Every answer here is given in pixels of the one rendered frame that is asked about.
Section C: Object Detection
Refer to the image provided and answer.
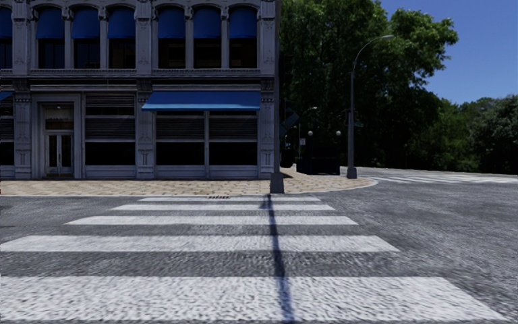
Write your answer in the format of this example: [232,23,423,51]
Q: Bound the traffic light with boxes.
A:
[269,0,300,194]

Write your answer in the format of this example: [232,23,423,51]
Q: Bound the grey stone building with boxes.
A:
[0,0,278,181]

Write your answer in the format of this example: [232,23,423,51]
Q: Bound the dark stairway railing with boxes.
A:
[295,130,342,176]

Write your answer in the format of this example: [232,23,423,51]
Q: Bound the grey street lamp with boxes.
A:
[346,34,395,180]
[297,106,319,159]

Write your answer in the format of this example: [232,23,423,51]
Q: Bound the trees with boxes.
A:
[279,0,518,176]

